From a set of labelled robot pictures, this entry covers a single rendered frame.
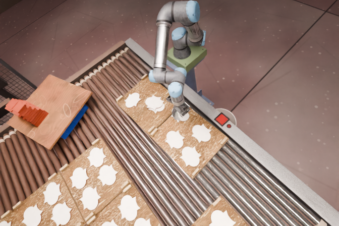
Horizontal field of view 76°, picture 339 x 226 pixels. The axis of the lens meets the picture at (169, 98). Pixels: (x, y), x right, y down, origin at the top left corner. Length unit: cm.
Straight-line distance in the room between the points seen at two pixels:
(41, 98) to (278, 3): 339
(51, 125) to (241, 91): 204
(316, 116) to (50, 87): 263
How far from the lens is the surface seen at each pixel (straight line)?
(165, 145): 149
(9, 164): 208
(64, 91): 193
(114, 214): 151
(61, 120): 179
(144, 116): 162
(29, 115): 181
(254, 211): 142
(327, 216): 152
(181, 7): 132
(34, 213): 178
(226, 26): 348
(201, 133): 148
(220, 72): 290
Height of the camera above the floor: 232
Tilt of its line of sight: 58 degrees down
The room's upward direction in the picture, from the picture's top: 20 degrees counter-clockwise
